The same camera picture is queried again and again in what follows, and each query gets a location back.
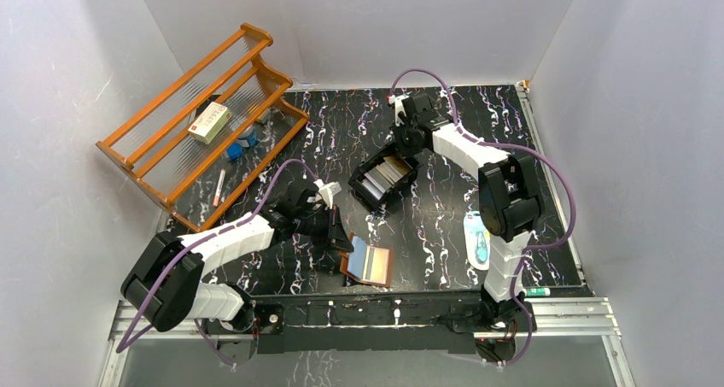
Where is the brown leather card holder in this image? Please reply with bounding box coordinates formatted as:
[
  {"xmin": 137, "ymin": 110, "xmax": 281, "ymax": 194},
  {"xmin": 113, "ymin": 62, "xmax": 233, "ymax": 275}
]
[{"xmin": 341, "ymin": 234, "xmax": 394, "ymax": 288}]

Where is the gold credit card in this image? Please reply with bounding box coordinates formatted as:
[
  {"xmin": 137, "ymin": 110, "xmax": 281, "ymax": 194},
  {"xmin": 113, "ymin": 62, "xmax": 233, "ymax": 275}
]
[{"xmin": 369, "ymin": 248, "xmax": 390, "ymax": 284}]

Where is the black card tray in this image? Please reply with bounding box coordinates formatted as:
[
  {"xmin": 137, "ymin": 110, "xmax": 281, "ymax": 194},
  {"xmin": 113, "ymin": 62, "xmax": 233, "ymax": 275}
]
[{"xmin": 348, "ymin": 143, "xmax": 421, "ymax": 212}]

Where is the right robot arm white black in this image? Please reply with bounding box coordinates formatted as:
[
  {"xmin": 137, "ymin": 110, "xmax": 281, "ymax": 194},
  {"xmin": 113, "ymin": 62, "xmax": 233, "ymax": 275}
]
[{"xmin": 388, "ymin": 95, "xmax": 544, "ymax": 331}]

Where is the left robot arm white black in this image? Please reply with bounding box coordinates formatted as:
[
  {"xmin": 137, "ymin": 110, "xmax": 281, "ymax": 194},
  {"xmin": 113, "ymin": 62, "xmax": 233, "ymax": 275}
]
[{"xmin": 120, "ymin": 180, "xmax": 353, "ymax": 332}]

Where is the silver card in tray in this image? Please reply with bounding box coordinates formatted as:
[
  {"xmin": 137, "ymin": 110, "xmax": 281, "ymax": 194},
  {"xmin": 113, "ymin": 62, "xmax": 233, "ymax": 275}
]
[{"xmin": 361, "ymin": 168, "xmax": 394, "ymax": 200}]

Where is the pink white pen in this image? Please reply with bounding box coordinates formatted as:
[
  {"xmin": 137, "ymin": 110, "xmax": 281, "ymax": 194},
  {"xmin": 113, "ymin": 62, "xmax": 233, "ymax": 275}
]
[{"xmin": 213, "ymin": 169, "xmax": 226, "ymax": 207}]

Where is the blue small bottle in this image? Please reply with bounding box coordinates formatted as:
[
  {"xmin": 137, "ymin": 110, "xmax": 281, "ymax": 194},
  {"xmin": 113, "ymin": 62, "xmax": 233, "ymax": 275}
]
[{"xmin": 236, "ymin": 124, "xmax": 259, "ymax": 149}]

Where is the blue small block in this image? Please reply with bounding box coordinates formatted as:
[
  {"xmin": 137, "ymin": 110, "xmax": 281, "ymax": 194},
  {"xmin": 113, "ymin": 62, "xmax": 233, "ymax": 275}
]
[{"xmin": 225, "ymin": 143, "xmax": 243, "ymax": 161}]

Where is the orange wooden rack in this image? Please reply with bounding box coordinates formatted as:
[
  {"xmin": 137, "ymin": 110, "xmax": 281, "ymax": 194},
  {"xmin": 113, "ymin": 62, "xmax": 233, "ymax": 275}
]
[{"xmin": 96, "ymin": 23, "xmax": 309, "ymax": 214}]

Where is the white red small box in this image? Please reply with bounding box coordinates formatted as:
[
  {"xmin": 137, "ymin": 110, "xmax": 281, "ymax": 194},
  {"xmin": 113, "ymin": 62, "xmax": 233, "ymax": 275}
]
[{"xmin": 188, "ymin": 102, "xmax": 231, "ymax": 144}]

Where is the green white marker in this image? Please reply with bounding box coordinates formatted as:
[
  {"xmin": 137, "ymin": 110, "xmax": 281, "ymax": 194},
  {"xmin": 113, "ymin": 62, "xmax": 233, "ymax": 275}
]
[{"xmin": 523, "ymin": 287, "xmax": 552, "ymax": 297}]

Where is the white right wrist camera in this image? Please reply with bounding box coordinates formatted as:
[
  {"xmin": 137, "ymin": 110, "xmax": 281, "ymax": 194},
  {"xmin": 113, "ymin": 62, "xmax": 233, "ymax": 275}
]
[{"xmin": 387, "ymin": 94, "xmax": 408, "ymax": 126}]

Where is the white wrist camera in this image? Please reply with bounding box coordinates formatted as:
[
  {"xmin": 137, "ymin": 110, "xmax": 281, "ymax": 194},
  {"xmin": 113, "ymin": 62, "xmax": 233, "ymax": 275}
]
[
  {"xmin": 387, "ymin": 94, "xmax": 408, "ymax": 126},
  {"xmin": 314, "ymin": 179, "xmax": 342, "ymax": 208}
]

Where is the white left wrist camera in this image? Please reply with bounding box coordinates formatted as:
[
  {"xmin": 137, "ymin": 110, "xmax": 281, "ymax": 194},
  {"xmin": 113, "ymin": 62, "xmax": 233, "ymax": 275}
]
[{"xmin": 314, "ymin": 179, "xmax": 342, "ymax": 208}]

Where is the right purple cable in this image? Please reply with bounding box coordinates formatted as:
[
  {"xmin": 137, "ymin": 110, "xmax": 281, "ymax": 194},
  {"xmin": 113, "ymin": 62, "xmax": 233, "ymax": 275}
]
[{"xmin": 388, "ymin": 68, "xmax": 578, "ymax": 368}]

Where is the purple cable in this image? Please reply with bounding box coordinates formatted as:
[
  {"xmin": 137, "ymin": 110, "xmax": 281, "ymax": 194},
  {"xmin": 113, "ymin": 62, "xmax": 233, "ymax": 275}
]
[
  {"xmin": 114, "ymin": 157, "xmax": 324, "ymax": 355},
  {"xmin": 388, "ymin": 68, "xmax": 578, "ymax": 368}
]

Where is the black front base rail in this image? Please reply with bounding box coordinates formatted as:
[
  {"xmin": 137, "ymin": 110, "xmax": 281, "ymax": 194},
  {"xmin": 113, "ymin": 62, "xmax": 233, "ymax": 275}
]
[{"xmin": 258, "ymin": 290, "xmax": 489, "ymax": 354}]

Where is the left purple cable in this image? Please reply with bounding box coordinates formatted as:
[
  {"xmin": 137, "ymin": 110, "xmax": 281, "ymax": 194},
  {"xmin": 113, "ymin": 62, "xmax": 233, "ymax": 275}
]
[{"xmin": 114, "ymin": 157, "xmax": 324, "ymax": 355}]

